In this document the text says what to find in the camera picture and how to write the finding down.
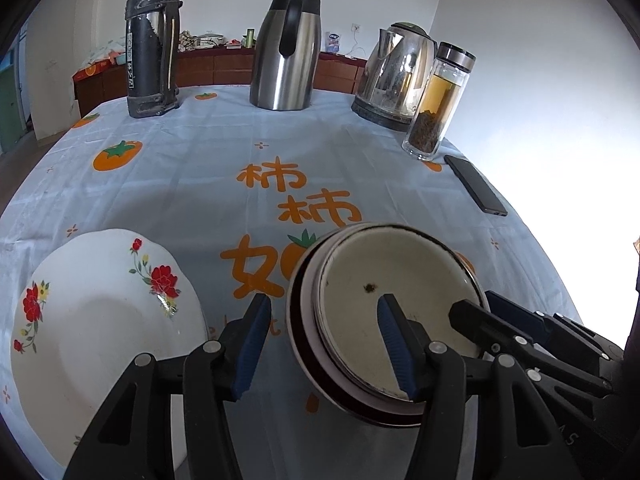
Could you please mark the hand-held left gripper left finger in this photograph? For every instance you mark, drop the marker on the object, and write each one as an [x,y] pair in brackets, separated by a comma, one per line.
[252,350]

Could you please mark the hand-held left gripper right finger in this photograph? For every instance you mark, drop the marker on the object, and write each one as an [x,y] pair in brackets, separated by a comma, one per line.
[395,345]

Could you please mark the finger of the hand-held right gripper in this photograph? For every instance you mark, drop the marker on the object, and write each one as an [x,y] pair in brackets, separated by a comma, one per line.
[475,320]
[510,310]

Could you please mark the white plate with red flowers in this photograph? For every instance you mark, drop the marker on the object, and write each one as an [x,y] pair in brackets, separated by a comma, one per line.
[90,320]

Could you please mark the black smartphone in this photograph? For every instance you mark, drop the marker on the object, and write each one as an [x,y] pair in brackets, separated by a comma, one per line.
[475,185]

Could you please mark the persimmon print tablecloth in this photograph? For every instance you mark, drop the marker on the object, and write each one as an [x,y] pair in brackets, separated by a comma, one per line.
[200,210]

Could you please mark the glass tea bottle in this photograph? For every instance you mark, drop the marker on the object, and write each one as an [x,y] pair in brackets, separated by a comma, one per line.
[435,105]

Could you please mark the steel electric kettle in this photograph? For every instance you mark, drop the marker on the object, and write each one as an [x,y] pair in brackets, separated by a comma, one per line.
[395,75]

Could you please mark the steel thermal carafe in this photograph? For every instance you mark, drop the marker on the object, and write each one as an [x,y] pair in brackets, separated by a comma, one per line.
[295,75]

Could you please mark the low wooden cabinet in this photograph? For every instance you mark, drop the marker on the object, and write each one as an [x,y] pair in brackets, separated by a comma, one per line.
[220,70]

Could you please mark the black thermos flask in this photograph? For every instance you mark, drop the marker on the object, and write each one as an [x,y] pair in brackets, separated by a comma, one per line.
[145,60]

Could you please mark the blue and white packet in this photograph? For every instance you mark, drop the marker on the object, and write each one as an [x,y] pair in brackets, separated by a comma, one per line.
[333,41]

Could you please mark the green bottle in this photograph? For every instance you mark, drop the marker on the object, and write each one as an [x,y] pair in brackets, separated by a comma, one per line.
[249,38]

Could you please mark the white pot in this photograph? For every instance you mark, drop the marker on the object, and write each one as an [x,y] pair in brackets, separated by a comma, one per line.
[207,41]

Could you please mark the white floral cloth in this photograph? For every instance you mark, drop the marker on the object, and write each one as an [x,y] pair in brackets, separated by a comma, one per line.
[102,52]

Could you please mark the green door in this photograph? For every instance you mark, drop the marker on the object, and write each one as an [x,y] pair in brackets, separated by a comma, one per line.
[10,110]

